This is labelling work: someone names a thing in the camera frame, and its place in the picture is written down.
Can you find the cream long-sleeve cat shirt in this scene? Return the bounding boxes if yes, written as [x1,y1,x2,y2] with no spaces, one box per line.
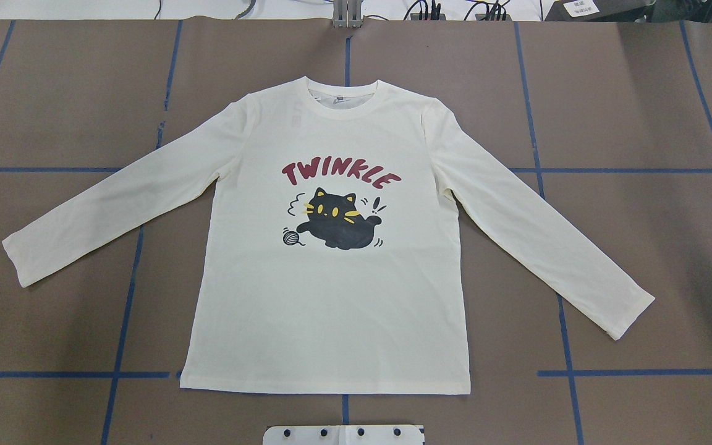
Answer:
[2,78,654,395]

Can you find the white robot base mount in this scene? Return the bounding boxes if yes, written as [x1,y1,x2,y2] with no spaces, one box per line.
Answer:
[262,425,426,444]

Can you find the dark box with white label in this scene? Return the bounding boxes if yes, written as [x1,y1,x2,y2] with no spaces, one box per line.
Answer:
[544,1,656,22]

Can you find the black cables on back edge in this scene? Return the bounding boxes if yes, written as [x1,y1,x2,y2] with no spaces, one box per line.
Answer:
[404,0,512,22]

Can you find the grey metal camera post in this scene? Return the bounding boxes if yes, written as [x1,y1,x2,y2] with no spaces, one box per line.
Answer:
[331,0,363,28]

